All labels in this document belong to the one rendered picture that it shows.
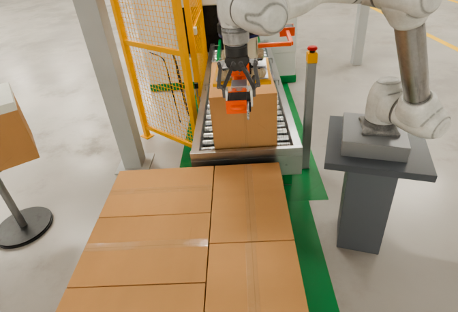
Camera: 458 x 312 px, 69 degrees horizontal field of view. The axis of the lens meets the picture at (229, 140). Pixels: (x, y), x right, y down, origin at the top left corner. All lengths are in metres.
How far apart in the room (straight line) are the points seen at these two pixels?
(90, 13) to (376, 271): 2.47
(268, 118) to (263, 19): 1.19
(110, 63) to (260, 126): 1.25
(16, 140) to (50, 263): 0.84
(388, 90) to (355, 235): 0.94
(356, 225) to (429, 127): 0.81
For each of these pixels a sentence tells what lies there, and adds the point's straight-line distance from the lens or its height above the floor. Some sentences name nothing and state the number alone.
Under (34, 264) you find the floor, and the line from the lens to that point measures 2.66.
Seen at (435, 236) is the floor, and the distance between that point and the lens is 2.59.
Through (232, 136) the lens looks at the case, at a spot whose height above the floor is 0.67.
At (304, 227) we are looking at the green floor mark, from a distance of 2.41.
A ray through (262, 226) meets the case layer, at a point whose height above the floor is 0.54.
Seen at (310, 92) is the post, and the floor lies 0.70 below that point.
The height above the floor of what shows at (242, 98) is 1.26.
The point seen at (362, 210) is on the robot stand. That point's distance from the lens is 2.09.
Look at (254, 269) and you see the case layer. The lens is 1.52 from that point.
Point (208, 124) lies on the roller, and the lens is 2.51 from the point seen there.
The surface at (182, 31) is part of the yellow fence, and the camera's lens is 2.55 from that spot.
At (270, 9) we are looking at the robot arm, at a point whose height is 1.60.
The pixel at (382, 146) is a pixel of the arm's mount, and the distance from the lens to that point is 1.76.
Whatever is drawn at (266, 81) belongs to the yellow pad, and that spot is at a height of 1.13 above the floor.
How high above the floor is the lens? 1.78
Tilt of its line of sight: 33 degrees down
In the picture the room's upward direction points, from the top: 5 degrees counter-clockwise
